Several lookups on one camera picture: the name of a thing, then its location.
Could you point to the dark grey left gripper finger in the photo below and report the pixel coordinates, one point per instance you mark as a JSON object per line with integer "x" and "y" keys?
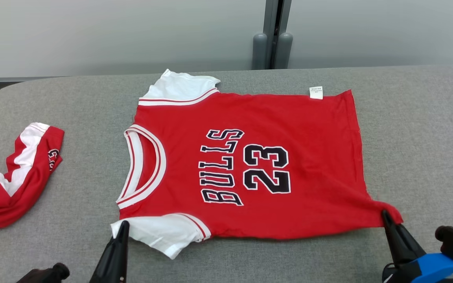
{"x": 114, "y": 259}

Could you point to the grey partition post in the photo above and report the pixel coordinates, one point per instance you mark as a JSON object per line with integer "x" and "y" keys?
{"x": 270, "y": 19}

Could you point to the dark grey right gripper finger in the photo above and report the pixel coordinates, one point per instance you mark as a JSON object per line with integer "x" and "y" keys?
{"x": 401, "y": 243}

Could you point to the grey cylindrical post foot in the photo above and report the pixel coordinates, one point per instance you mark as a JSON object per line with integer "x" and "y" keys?
{"x": 284, "y": 51}
{"x": 260, "y": 51}

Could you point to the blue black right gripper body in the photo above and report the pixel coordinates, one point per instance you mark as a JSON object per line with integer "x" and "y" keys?
{"x": 435, "y": 271}

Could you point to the red Bulls 23 jersey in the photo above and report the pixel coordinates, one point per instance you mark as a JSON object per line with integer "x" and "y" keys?
{"x": 313, "y": 188}

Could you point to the grey metal frame rail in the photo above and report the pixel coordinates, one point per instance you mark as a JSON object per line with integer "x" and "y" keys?
{"x": 14, "y": 79}

